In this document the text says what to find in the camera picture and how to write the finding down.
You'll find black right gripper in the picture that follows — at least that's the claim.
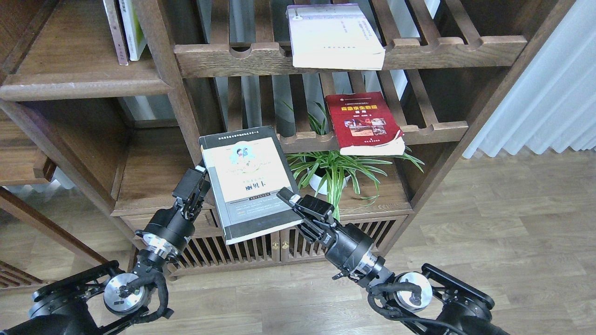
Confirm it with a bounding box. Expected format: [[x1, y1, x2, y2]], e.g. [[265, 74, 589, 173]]
[[277, 188, 387, 282]]

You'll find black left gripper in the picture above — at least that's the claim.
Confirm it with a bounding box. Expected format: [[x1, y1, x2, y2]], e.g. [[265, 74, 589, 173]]
[[136, 166, 211, 259]]

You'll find black yellow-green cover book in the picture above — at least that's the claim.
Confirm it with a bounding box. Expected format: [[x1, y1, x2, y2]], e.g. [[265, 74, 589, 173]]
[[198, 127, 301, 245]]

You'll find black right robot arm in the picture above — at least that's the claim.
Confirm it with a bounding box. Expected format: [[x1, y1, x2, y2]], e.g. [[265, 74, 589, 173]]
[[278, 188, 505, 335]]

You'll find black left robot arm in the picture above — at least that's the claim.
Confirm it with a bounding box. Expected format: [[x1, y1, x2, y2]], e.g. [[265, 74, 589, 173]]
[[2, 166, 210, 335]]

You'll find white plant pot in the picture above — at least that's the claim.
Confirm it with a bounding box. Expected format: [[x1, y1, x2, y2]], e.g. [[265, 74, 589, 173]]
[[309, 169, 328, 195]]

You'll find green spider plant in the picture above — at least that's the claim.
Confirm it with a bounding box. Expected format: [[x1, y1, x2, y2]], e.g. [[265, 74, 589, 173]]
[[279, 102, 425, 221]]

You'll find red cover book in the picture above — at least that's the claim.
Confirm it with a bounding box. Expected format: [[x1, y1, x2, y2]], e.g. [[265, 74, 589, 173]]
[[325, 92, 405, 156]]

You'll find brown wooden bookshelf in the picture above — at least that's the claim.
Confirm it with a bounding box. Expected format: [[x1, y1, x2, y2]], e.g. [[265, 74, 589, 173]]
[[1, 0, 574, 255]]

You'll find white green upright book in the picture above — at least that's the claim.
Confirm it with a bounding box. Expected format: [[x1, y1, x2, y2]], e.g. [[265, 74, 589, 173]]
[[118, 0, 147, 61]]

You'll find dark wooden side furniture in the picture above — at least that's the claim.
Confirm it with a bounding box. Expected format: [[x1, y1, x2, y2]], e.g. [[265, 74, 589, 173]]
[[0, 113, 107, 291]]

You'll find white lavender cover book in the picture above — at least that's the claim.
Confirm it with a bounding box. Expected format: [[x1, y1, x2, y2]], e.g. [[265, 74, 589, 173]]
[[286, 3, 386, 70]]

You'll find brown spine upright book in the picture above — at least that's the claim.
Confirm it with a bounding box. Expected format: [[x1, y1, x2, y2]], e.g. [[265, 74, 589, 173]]
[[103, 0, 129, 66]]

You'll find white pleated curtain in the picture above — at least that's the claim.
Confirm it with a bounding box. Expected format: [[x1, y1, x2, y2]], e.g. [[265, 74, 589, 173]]
[[463, 0, 596, 159]]

